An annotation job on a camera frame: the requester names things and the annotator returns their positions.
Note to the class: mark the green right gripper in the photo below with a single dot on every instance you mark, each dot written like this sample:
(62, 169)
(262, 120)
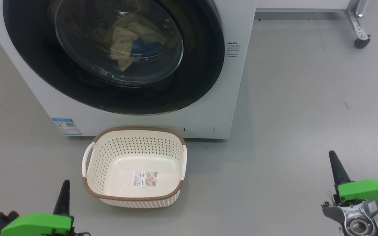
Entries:
(366, 190)

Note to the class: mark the blue energy label sticker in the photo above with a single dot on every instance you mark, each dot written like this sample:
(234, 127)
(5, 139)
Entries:
(67, 127)

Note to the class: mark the cream perforated laundry basket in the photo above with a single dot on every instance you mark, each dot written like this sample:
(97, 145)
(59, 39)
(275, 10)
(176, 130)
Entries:
(133, 147)

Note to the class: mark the white partition board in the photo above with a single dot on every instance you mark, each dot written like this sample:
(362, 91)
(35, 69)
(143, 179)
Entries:
(300, 4)

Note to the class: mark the dark grey round disc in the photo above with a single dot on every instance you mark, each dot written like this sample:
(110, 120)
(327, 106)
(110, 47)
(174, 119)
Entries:
(38, 59)

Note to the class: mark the grey partition foot with caster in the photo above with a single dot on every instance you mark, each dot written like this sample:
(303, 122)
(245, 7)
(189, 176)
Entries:
(358, 23)

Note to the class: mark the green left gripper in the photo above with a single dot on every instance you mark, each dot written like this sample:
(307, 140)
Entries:
(38, 224)

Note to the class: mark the white basket label sticker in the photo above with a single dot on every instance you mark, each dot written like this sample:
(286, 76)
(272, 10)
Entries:
(145, 179)

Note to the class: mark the white front-load washing machine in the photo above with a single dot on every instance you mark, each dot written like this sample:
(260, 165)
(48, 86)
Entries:
(28, 95)

